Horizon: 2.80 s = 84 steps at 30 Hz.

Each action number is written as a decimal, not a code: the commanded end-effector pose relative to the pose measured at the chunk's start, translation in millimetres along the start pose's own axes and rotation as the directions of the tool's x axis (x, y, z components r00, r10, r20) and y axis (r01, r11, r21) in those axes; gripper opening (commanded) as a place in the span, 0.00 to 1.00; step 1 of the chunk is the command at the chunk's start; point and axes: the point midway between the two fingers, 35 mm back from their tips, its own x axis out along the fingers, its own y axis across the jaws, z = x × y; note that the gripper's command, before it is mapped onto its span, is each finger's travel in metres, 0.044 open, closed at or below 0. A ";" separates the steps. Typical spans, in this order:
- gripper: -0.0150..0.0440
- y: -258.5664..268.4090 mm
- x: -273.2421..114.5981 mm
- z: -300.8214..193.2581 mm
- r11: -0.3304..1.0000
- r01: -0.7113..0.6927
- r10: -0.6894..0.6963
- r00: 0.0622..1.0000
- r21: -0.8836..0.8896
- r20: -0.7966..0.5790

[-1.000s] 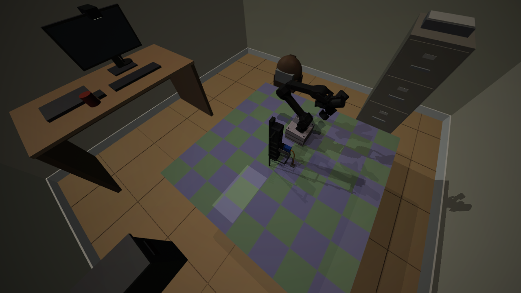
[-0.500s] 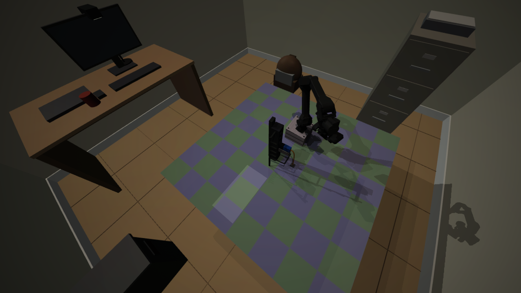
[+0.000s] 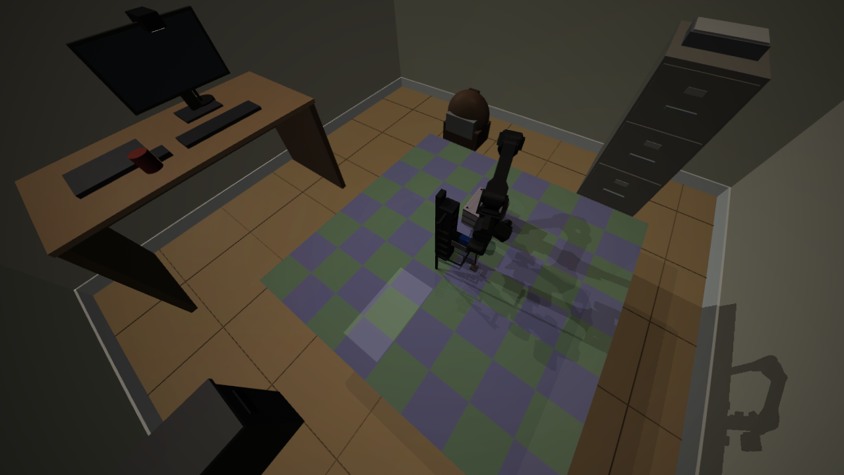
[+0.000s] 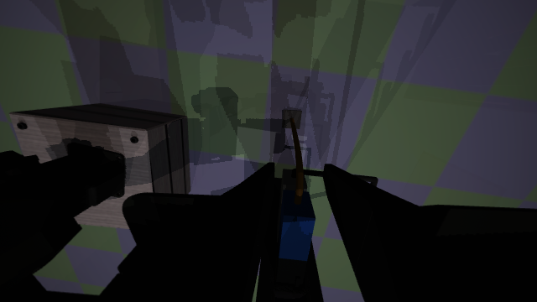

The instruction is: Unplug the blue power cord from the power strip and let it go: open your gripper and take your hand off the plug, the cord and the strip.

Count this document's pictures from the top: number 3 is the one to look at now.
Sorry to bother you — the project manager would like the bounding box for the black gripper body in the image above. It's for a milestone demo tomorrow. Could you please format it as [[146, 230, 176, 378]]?
[[466, 237, 488, 256]]

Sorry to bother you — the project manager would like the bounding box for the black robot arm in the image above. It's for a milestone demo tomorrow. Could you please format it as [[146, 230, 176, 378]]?
[[472, 129, 525, 243]]

